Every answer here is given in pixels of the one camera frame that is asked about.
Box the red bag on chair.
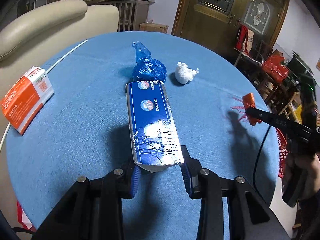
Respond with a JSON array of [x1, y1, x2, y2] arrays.
[[262, 55, 289, 84]]

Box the crumpled blue plastic bag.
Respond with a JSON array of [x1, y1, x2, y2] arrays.
[[132, 41, 167, 83]]

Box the orange-red wrapper with fringe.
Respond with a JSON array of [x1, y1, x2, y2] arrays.
[[231, 93, 262, 126]]

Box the yellow cardboard box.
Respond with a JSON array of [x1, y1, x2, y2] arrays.
[[295, 105, 302, 124]]

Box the brown cardboard box on floor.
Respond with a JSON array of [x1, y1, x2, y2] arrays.
[[139, 23, 169, 34]]

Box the orange and white medicine box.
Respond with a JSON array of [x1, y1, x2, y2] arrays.
[[1, 66, 54, 135]]

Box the black computer monitor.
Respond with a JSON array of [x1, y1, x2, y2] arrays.
[[287, 57, 309, 76]]

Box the blue tablecloth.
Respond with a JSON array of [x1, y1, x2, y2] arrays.
[[6, 31, 279, 230]]

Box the person's right hand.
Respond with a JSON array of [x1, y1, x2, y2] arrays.
[[295, 155, 320, 200]]

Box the crumpled white paper ball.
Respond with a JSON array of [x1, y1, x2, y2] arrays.
[[175, 62, 199, 85]]

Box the brown wooden double door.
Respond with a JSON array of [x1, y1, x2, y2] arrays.
[[171, 0, 290, 57]]

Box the red plastic waste basket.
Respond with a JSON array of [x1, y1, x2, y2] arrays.
[[276, 128, 288, 178]]

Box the wicker armchair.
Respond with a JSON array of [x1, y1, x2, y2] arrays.
[[278, 92, 302, 122]]

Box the black cable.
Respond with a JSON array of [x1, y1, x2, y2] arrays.
[[252, 125, 273, 190]]

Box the dark wooden chair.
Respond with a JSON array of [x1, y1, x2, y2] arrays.
[[256, 69, 285, 105]]

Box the long blue toothpaste box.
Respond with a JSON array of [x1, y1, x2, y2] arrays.
[[125, 81, 184, 173]]

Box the wooden slatted crib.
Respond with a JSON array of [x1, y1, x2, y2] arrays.
[[86, 0, 150, 31]]

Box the red and beige hanging clothes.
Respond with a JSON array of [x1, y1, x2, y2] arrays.
[[235, 25, 254, 55]]

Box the white thin tube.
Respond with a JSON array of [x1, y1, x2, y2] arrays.
[[0, 39, 88, 152]]

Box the red white bag under table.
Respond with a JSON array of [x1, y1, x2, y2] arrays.
[[17, 202, 36, 232]]

